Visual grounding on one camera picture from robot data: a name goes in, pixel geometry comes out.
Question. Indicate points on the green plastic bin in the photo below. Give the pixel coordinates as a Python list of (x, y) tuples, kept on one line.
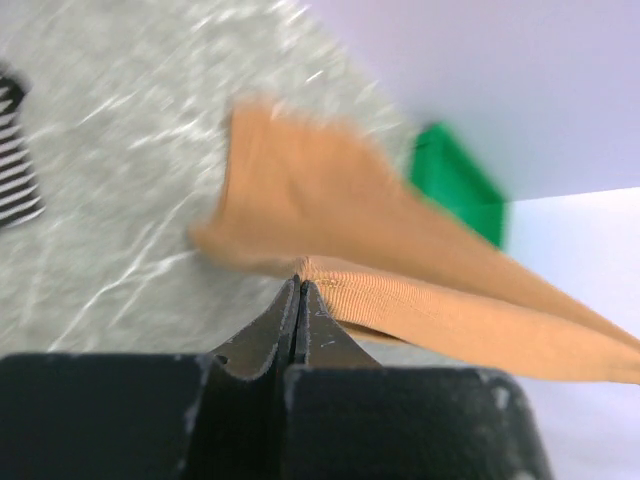
[(445, 172)]

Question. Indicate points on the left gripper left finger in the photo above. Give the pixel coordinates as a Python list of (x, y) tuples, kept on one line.
[(238, 427)]

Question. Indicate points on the tan tank top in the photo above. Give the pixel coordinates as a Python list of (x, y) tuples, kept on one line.
[(319, 201)]

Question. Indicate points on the thin striped tank top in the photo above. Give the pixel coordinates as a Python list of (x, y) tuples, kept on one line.
[(21, 200)]

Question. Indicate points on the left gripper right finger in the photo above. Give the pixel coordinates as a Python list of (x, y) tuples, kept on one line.
[(320, 342)]

